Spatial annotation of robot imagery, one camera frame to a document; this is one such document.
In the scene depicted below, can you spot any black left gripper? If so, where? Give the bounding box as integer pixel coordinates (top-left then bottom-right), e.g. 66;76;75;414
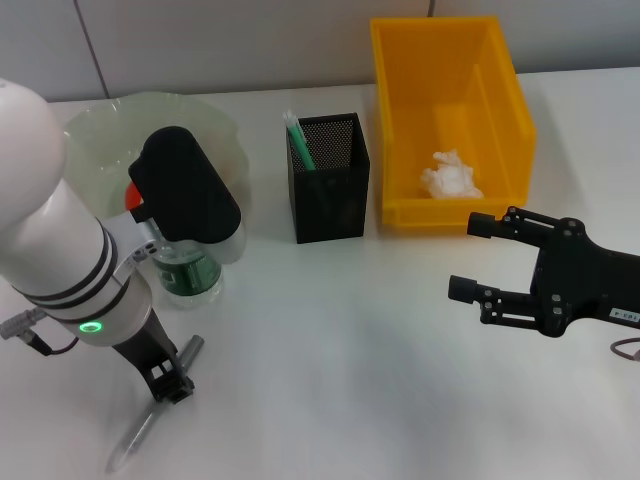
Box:
112;309;196;405

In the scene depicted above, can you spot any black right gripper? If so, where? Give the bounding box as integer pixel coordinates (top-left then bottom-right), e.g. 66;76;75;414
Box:
447;205;640;340

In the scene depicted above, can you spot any silver clear pen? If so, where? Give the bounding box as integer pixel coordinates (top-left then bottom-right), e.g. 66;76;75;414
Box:
102;334;206;476

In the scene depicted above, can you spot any clear water bottle green label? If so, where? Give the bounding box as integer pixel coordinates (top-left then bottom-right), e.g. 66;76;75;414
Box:
152;242;225;310

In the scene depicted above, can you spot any white paper ball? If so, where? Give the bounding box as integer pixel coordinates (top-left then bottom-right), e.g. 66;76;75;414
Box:
418;148;486;199

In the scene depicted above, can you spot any red-orange toy orange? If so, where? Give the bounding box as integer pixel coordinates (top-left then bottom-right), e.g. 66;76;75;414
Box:
124;182;145;212

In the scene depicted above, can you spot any mint green utility knife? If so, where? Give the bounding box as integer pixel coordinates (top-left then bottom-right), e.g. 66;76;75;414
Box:
282;109;319;172

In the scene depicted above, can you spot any black mesh pen holder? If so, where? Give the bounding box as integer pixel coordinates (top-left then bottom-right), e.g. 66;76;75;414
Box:
285;112;372;245

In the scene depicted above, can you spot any pale green glass fruit plate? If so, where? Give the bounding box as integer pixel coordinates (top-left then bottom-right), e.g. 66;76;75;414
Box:
64;91;251;261

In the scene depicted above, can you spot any yellow plastic bin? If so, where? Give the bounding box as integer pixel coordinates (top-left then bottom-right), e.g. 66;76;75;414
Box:
369;15;538;233

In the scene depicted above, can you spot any left arm cable with plugs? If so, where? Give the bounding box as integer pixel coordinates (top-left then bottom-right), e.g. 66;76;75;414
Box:
0;309;81;357

